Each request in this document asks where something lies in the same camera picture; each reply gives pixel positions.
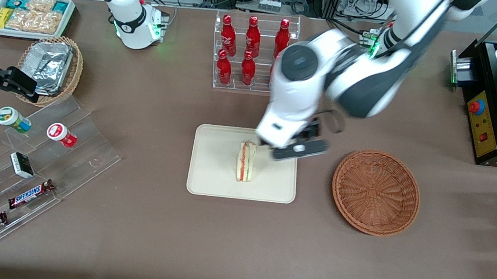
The large clear cracker bag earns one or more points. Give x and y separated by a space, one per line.
33 21

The small black box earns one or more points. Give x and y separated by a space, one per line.
22 165

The triangular sandwich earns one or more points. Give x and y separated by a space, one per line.
246 162

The red cola bottle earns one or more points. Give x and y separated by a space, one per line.
248 70
283 33
223 69
270 76
253 37
228 36

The green lid cup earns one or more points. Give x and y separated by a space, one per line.
11 118

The light wicker basket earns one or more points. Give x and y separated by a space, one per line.
75 68

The yellow snack packet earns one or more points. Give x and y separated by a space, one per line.
2 18

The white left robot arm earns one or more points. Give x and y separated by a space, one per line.
362 77

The clear acrylic step display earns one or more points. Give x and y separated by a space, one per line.
83 156

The small clear cracker bag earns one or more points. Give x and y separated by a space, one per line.
40 4

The white power strip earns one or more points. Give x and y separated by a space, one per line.
269 4

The foil container stack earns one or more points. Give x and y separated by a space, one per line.
49 66

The clear acrylic bottle rack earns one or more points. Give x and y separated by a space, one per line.
236 87

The brown wicker basket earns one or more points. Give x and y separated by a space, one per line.
376 192

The beige plastic tray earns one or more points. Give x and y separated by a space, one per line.
216 164

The red lid cup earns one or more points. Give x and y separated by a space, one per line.
59 134

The white snack bin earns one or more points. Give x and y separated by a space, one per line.
69 15

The teal snack packet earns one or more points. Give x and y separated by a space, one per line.
15 2
60 6

